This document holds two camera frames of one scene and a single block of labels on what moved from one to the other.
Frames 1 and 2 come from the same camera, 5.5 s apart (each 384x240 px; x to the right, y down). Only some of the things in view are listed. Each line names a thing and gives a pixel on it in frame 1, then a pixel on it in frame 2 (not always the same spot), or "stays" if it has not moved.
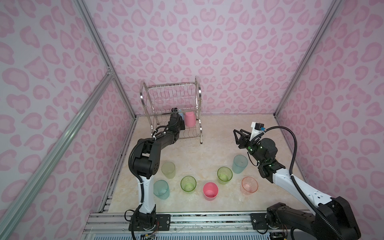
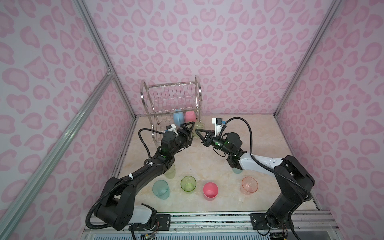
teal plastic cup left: (161, 189) stays
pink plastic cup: (190, 119) stays
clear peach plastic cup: (249, 185) stays
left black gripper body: (181, 126) to (181, 140)
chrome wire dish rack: (159, 99) stays
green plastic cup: (224, 174) to (198, 125)
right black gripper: (244, 138) to (205, 140)
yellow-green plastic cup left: (168, 169) stays
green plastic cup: (188, 184) stays
